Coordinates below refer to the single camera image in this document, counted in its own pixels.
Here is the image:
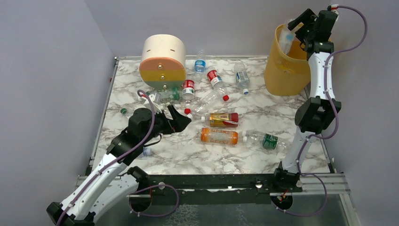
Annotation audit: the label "small crushed clear bottle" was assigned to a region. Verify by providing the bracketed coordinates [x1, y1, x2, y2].
[138, 147, 152, 159]

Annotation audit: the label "green cap water bottle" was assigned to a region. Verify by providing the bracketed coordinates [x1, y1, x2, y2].
[120, 108, 132, 119]

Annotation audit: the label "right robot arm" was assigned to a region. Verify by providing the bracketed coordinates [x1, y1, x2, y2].
[272, 5, 342, 191]

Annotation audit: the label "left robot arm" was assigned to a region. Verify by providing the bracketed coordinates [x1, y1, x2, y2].
[46, 105, 192, 226]

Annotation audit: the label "yellow mesh plastic bin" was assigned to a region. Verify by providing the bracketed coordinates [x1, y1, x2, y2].
[264, 24, 311, 96]

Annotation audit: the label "green tinted plastic bottle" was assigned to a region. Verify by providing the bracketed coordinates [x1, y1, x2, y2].
[146, 87, 182, 101]

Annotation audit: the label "red white label bottle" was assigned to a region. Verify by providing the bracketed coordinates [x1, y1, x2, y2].
[182, 80, 195, 100]

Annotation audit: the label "orange label bottle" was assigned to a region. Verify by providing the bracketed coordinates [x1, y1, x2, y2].
[199, 128, 247, 145]

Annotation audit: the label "gold red label bottle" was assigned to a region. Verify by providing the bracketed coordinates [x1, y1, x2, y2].
[201, 113, 239, 128]

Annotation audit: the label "clear bottle red cap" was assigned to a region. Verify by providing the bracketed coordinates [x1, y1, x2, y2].
[184, 88, 230, 116]

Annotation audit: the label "cream and orange cylinder box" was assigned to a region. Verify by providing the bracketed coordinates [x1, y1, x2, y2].
[139, 34, 186, 89]

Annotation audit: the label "red label clear bottle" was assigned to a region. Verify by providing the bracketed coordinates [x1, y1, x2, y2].
[207, 66, 224, 89]

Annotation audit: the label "blue label water bottle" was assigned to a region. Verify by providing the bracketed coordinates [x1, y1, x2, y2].
[194, 49, 206, 79]

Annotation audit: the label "clear bottle blue white label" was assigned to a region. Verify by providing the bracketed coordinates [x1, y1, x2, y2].
[233, 63, 250, 95]

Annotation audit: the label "clear bottle green label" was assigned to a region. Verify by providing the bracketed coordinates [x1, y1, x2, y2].
[241, 130, 292, 150]

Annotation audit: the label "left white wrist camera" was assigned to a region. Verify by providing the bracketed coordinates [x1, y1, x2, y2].
[144, 93, 162, 113]

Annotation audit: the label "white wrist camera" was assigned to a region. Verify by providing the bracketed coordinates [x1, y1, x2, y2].
[144, 93, 162, 113]
[328, 4, 339, 14]

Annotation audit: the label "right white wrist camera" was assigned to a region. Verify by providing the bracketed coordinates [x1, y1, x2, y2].
[328, 4, 339, 14]

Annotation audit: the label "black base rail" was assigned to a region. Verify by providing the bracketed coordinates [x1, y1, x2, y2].
[126, 173, 302, 210]

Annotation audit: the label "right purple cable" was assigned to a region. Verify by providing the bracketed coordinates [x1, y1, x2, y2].
[270, 4, 368, 218]

